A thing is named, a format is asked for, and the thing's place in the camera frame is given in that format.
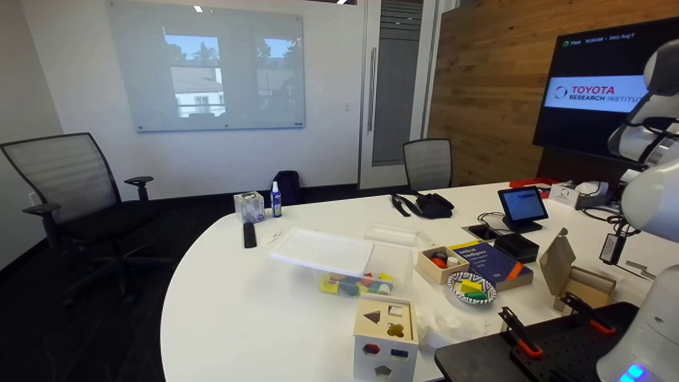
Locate wooden shape sorter box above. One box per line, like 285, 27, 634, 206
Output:
353, 298, 418, 382

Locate left black orange clamp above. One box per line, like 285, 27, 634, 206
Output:
498, 306, 544, 361

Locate wall monitor screen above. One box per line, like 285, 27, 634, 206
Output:
532, 16, 679, 156

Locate small wooden block tray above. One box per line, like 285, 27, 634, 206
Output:
415, 246, 469, 284

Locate blue spray bottle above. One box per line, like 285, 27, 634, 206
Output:
269, 180, 283, 219

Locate brown cardboard box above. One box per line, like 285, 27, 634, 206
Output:
538, 226, 617, 312

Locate black remote control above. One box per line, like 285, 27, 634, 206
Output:
241, 220, 256, 248

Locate clear tissue box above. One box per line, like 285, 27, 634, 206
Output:
233, 190, 266, 223

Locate clear plastic bin with lid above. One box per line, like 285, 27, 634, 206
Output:
267, 229, 413, 298

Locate black power adapter cable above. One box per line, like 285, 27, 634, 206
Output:
599, 214, 640, 268

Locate black flat pad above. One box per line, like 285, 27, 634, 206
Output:
495, 234, 538, 263

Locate black conference phone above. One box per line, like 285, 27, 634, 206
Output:
391, 193, 454, 219

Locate small tablet on stand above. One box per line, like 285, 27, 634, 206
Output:
498, 187, 548, 231

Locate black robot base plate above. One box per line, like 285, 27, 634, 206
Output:
435, 302, 638, 382

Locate glass whiteboard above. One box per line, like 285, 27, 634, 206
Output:
109, 0, 305, 133

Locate black backpack on floor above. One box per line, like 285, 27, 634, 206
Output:
273, 170, 302, 206

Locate black mesh office chair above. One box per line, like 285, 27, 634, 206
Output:
0, 132, 166, 306

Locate blue book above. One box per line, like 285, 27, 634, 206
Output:
456, 242, 532, 291

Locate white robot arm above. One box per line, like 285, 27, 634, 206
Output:
596, 41, 679, 382

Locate right black orange clamp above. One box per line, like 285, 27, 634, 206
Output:
560, 291, 616, 337

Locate white device on table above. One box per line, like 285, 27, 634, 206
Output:
550, 180, 610, 211

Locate grey far office chair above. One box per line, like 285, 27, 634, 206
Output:
404, 137, 452, 190

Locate black orange clamp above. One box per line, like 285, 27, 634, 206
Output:
560, 291, 616, 337
498, 306, 544, 361

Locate bowl of coloured blocks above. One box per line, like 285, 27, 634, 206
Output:
448, 272, 497, 307

